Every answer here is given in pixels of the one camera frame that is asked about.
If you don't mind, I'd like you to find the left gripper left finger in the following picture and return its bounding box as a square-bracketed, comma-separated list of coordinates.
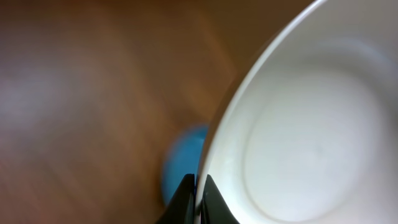
[156, 174, 195, 224]

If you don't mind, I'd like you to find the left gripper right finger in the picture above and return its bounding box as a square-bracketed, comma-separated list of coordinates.
[200, 175, 239, 224]

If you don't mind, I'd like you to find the dark blue bowl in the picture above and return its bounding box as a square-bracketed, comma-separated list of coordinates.
[161, 125, 208, 206]

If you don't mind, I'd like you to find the cream large bowl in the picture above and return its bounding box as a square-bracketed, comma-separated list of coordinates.
[196, 0, 397, 223]

